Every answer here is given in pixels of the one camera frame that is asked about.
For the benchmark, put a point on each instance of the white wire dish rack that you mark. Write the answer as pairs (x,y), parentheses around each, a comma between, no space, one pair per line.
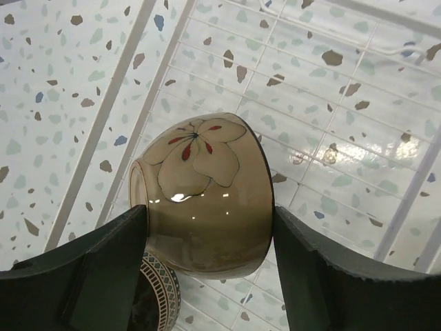
(344,97)

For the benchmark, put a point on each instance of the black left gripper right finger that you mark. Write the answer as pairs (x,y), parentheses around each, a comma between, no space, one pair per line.
(327,286)

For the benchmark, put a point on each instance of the black patterned bowl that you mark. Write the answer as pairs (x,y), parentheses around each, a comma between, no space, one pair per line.
(157,299)

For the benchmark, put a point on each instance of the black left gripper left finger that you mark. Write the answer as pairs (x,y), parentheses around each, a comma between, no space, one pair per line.
(86,284)

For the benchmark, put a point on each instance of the beige flower painted bowl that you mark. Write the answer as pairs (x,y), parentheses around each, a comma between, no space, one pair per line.
(207,187)

